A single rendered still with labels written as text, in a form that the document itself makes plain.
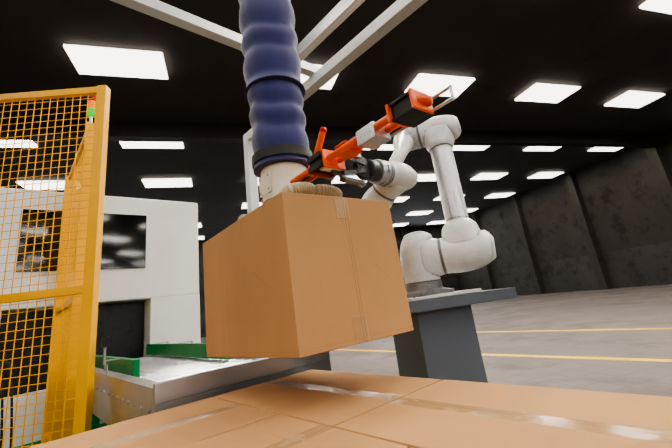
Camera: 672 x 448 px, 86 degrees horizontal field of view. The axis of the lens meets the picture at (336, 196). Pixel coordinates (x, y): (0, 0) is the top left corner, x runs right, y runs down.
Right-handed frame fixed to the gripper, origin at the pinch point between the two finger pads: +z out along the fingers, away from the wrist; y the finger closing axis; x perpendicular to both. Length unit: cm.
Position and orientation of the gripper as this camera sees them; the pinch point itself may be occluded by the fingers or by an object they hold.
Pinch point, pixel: (329, 162)
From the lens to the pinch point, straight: 113.4
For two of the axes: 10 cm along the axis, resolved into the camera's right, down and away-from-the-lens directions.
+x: -6.5, 2.9, 7.0
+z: -7.5, -0.9, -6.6
